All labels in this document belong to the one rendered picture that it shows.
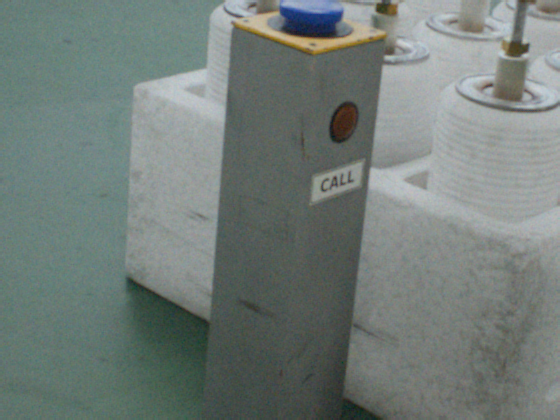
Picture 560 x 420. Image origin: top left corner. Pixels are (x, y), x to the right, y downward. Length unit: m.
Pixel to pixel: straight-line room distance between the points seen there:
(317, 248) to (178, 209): 0.28
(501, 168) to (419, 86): 0.11
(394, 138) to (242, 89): 0.20
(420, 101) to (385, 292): 0.15
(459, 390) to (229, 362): 0.17
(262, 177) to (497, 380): 0.22
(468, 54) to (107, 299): 0.37
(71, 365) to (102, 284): 0.14
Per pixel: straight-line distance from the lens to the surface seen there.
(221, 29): 1.06
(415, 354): 0.96
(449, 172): 0.93
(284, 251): 0.82
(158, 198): 1.11
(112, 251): 1.22
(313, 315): 0.86
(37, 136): 1.48
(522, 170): 0.92
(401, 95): 0.97
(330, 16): 0.80
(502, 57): 0.93
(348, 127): 0.81
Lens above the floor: 0.54
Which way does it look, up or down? 22 degrees down
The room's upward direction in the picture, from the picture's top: 6 degrees clockwise
